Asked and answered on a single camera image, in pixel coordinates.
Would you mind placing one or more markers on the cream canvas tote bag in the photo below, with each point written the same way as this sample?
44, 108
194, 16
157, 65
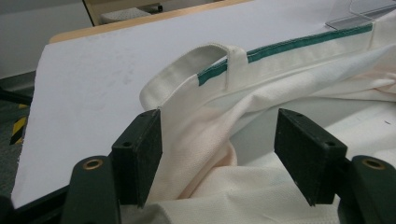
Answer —
264, 93

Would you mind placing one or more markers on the clear plastic container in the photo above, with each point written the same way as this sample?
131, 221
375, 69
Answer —
361, 14

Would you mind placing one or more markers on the yellow black tape strip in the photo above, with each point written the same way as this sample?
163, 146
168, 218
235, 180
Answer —
18, 130

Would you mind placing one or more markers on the pale grey table sheet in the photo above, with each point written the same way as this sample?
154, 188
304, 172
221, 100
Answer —
109, 87

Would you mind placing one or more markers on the wooden table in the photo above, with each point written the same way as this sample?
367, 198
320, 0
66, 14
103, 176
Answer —
140, 21

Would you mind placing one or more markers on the white cabinet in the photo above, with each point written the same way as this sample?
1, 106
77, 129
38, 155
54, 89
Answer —
40, 37

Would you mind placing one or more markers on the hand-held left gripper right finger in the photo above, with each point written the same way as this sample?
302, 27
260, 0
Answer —
306, 155

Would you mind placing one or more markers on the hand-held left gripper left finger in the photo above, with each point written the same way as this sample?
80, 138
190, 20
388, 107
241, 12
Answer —
140, 155

